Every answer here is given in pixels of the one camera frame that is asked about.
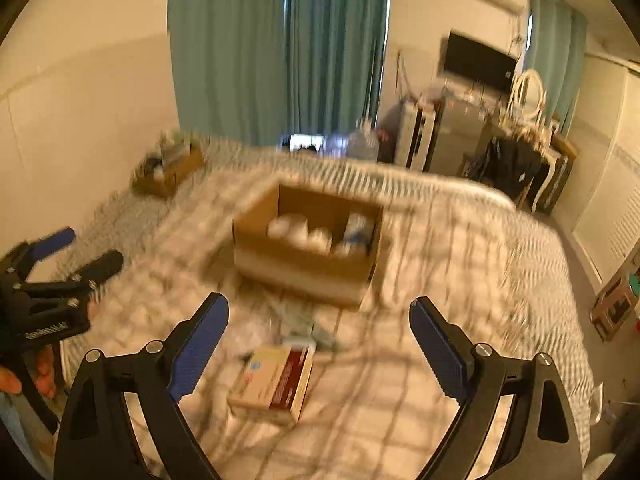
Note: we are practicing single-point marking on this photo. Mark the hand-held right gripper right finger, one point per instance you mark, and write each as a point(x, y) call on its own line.
point(442, 347)

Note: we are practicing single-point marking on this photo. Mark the white oval mirror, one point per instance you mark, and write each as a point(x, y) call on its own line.
point(529, 94)

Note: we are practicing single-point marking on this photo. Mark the white narrow cabinet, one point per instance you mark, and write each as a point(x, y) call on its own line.
point(414, 135)

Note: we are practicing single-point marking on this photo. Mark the dark clothes pile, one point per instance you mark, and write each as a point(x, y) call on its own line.
point(505, 162)

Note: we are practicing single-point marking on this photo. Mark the white wardrobe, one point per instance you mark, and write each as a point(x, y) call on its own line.
point(610, 175)

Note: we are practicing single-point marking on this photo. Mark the small cardboard box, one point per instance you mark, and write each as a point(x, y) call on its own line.
point(167, 180)

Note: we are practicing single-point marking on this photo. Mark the grey refrigerator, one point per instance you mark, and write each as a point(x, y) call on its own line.
point(457, 135)

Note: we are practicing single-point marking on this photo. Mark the wide teal curtain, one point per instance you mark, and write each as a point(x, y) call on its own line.
point(235, 50)

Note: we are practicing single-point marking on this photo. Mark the white vanity table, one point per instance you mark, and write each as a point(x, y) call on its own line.
point(552, 165)

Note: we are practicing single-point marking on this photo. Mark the narrow teal curtain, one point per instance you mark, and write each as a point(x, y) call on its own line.
point(560, 45)

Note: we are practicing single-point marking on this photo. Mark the printed cardboard box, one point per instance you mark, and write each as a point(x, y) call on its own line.
point(612, 307)

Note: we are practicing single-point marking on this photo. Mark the checkered blanket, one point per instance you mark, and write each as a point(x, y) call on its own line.
point(425, 285)

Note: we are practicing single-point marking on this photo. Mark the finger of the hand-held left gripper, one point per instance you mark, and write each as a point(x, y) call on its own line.
point(102, 265)
point(55, 238)

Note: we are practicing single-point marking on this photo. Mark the black wall television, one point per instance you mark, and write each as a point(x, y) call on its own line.
point(477, 62)

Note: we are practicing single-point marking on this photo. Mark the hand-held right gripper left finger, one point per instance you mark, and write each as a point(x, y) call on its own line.
point(197, 350)

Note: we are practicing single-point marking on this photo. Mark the grey patterned bed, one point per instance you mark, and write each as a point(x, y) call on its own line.
point(542, 255)

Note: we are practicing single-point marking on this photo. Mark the large open cardboard box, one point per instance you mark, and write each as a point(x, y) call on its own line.
point(300, 272)

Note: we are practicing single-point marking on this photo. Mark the clear water jug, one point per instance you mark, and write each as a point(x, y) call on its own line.
point(362, 144)

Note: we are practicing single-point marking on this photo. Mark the white round container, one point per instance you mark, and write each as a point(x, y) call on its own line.
point(286, 226)
point(318, 241)

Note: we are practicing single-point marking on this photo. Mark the cream and red flat box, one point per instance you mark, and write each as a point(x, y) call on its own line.
point(272, 382)

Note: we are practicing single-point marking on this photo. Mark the person's left hand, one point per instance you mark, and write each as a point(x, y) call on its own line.
point(44, 377)

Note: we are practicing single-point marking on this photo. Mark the white items inside box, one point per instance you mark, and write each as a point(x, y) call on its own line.
point(356, 232)

